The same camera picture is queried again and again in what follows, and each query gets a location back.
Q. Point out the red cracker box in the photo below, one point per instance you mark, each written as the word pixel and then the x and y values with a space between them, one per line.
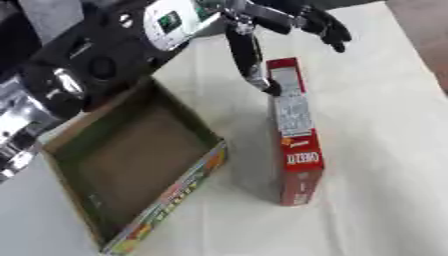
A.
pixel 298 156

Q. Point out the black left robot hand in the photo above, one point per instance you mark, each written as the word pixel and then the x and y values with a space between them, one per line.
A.
pixel 244 50

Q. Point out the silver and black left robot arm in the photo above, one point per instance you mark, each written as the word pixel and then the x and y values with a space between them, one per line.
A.
pixel 100 67

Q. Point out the tan cardboard box green inside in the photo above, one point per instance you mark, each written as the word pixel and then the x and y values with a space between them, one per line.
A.
pixel 140 150

